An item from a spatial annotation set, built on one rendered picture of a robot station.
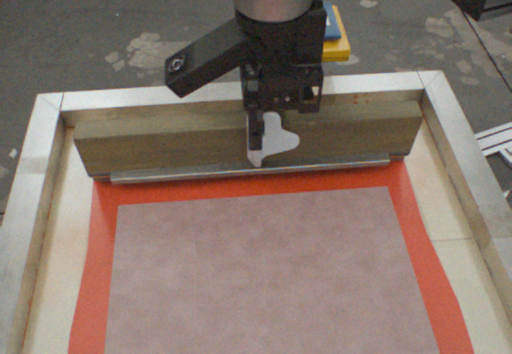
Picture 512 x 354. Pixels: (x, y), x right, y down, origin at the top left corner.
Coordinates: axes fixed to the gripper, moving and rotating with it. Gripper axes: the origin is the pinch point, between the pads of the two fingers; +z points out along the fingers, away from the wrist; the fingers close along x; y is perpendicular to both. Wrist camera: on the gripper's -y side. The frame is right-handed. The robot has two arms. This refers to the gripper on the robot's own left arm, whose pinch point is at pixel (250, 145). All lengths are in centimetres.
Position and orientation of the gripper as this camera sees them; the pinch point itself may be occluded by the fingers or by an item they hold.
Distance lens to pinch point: 63.8
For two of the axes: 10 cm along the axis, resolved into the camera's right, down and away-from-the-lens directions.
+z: 0.0, 6.5, 7.6
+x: -0.9, -7.6, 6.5
